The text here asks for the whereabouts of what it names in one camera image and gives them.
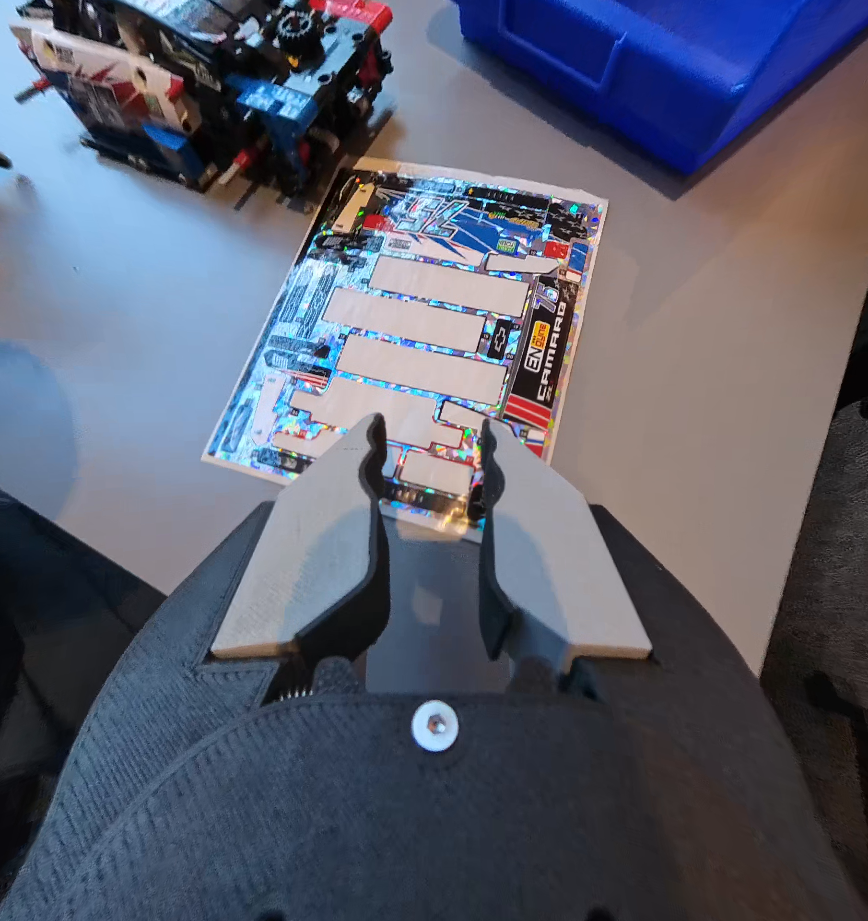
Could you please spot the blue plastic bin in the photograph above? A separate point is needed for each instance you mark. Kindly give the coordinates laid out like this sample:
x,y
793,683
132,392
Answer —
x,y
657,72

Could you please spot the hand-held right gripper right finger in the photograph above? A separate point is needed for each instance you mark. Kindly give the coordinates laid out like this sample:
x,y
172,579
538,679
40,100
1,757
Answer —
x,y
571,575

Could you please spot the toy brick race car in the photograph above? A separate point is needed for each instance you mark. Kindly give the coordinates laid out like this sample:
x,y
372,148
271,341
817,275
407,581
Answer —
x,y
211,86

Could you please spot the grey desk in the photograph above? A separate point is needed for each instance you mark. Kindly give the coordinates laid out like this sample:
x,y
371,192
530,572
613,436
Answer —
x,y
693,360

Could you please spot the holographic sticker sheet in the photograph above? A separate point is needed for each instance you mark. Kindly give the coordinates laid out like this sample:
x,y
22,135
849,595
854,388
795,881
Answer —
x,y
434,316

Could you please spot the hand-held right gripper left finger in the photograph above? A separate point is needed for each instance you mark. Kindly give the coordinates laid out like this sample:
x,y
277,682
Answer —
x,y
304,561

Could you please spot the person's dark clothing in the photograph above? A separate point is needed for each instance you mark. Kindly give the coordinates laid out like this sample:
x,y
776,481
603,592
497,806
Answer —
x,y
31,647

